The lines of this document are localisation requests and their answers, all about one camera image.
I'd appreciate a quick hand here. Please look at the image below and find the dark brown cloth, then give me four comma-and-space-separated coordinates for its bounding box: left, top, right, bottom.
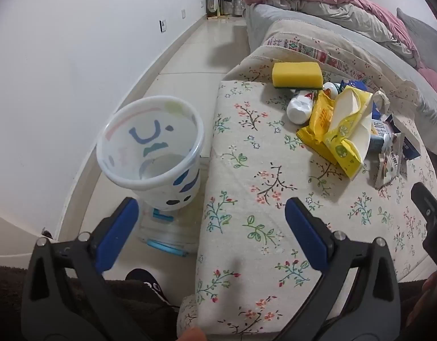
0, 265, 180, 341

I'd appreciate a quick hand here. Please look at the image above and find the small white bottle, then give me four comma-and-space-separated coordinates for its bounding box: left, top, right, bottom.
322, 82, 341, 98

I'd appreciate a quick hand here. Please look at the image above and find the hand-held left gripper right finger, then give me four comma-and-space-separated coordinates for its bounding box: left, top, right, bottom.
275, 197, 402, 341

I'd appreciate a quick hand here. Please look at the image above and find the yellow wet wipes pack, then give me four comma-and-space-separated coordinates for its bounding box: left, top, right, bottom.
323, 85, 374, 180

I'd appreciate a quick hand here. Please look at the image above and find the yellow snack wrapper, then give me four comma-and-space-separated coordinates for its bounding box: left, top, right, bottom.
297, 90, 338, 166

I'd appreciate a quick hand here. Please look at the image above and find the grey pillow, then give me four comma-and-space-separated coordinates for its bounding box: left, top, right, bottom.
396, 7, 437, 68

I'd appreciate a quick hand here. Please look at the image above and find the white printed wrapper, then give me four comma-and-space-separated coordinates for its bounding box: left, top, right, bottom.
375, 133, 405, 190

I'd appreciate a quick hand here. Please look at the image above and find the grey bed sheet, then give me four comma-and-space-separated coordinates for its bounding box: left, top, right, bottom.
245, 3, 437, 157

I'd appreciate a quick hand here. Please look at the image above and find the dark blue white packet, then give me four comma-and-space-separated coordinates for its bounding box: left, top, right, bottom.
385, 114, 421, 160

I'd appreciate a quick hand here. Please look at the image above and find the floral printed blanket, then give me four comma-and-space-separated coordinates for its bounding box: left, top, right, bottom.
176, 28, 437, 341

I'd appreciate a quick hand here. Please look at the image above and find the black slipper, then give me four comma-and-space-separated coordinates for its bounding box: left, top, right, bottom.
126, 268, 176, 309

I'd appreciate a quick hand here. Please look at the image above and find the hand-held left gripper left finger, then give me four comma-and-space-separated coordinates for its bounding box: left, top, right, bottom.
21, 197, 151, 341

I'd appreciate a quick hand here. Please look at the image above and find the light blue carton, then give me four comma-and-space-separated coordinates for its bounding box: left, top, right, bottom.
368, 117, 397, 153

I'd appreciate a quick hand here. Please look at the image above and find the clear plastic storage box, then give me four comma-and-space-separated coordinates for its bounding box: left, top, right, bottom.
138, 156, 210, 258

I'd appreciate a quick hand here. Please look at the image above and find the yellow green sponge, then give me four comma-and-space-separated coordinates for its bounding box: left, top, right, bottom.
272, 62, 324, 90

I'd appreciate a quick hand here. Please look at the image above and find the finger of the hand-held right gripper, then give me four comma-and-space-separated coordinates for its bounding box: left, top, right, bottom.
411, 182, 437, 274

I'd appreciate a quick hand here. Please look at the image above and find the white printed drink bottle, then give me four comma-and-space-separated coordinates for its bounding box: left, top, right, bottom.
287, 90, 316, 125

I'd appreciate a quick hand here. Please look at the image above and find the white patterned plastic bin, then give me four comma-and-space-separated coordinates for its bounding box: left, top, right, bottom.
96, 96, 205, 211

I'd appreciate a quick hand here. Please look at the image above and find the person's right hand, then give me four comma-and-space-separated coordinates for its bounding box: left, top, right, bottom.
405, 270, 437, 327

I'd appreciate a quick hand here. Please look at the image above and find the white tissue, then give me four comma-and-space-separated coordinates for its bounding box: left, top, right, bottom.
371, 90, 391, 118

